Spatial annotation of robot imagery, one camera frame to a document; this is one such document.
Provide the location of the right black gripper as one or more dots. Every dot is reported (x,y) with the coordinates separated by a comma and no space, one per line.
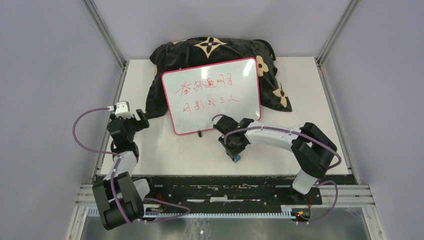
(232,152)

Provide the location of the black floral plush pillow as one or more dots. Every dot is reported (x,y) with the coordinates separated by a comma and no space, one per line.
(199,51)

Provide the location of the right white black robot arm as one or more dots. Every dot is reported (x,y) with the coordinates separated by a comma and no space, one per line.
(313,150)

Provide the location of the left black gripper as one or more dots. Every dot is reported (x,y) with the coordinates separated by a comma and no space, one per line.
(138,125)

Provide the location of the aluminium frame rail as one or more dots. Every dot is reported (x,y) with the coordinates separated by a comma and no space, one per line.
(349,196)

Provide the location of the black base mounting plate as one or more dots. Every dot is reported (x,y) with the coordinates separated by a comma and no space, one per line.
(231,194)

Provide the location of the pink framed whiteboard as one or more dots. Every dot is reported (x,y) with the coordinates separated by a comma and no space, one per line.
(195,95)

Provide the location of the blue whiteboard eraser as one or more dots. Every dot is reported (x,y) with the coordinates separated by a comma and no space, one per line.
(236,158)

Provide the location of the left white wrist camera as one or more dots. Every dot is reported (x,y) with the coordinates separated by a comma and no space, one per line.
(122,110)

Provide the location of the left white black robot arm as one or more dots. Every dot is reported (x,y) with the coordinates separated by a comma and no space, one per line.
(119,198)

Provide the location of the grey slotted cable duct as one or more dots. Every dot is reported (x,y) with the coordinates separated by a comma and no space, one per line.
(285,213)

